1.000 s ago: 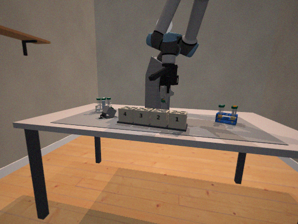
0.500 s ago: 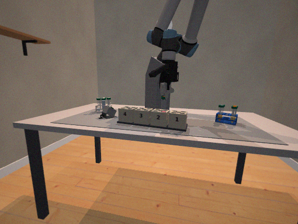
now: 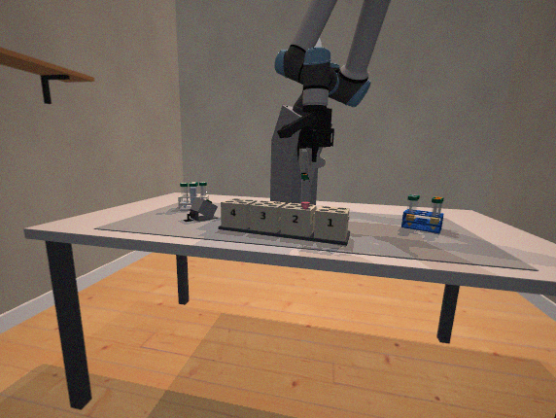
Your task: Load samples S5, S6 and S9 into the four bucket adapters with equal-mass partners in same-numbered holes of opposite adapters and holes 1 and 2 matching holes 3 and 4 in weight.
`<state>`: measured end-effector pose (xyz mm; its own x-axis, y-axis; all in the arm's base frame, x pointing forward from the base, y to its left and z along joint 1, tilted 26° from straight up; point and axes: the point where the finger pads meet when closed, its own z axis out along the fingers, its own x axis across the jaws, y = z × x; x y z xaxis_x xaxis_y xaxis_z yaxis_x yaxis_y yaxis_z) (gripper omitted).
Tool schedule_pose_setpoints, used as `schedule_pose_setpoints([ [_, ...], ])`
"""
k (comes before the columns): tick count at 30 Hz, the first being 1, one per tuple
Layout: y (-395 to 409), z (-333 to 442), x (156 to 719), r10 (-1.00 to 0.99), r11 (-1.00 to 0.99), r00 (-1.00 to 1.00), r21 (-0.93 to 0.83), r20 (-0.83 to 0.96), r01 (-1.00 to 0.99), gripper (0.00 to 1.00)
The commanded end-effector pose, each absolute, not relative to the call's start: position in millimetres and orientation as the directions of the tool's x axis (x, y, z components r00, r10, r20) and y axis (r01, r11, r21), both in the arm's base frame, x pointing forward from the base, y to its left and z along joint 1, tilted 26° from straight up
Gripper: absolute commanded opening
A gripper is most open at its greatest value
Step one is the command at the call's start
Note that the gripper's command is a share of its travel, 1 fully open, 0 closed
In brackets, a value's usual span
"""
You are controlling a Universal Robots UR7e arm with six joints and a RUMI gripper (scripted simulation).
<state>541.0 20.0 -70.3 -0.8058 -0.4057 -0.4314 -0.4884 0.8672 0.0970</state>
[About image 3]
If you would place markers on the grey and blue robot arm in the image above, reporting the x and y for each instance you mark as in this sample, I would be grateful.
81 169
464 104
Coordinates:
312 67

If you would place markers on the beige bucket adapter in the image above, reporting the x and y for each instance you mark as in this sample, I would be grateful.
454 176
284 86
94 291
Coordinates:
235 212
297 221
330 223
266 216

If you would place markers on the beige tube rack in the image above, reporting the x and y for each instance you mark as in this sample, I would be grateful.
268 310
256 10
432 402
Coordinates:
189 204

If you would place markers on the blue tube rack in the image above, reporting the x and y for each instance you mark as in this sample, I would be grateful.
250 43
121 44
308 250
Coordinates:
422 224

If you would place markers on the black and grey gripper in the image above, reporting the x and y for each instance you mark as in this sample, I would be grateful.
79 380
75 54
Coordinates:
313 138

